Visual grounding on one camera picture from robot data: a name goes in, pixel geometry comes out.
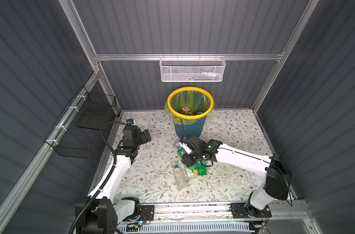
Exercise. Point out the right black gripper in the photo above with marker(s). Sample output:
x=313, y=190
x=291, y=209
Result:
x=186, y=160

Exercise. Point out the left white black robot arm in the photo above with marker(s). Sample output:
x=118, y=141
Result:
x=116, y=175

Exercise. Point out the aluminium rail base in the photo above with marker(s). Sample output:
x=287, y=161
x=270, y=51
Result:
x=127, y=217

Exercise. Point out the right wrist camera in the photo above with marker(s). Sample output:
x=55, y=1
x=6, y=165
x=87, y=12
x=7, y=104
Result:
x=185, y=146

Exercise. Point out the clear bottle green label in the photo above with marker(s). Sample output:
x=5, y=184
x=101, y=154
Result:
x=182, y=175

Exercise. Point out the blue tube in basket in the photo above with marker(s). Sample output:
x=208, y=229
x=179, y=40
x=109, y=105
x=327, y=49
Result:
x=199, y=78

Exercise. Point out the brown tea bottle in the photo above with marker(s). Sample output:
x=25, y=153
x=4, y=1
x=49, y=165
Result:
x=186, y=111

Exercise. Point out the white wire mesh basket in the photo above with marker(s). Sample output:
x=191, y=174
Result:
x=176, y=69

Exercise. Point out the blue bin yellow rim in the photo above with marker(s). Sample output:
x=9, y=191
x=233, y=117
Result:
x=185, y=131

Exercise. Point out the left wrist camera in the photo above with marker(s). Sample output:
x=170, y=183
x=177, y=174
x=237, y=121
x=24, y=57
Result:
x=130, y=122

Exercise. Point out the black wire mesh basket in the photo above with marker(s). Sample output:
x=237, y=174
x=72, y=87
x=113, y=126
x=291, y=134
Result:
x=78, y=136

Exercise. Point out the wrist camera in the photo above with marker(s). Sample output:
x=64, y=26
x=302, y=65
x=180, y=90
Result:
x=185, y=146
x=130, y=122

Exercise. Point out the green bottle yellow cap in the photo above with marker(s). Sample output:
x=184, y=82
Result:
x=181, y=152

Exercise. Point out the small green bottle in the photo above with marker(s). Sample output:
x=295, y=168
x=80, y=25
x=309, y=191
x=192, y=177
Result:
x=201, y=168

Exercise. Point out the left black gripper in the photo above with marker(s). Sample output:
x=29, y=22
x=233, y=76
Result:
x=143, y=139

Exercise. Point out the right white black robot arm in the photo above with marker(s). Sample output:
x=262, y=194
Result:
x=272, y=169

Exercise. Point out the yellow-green bin liner bag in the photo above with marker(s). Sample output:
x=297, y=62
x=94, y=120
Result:
x=199, y=101

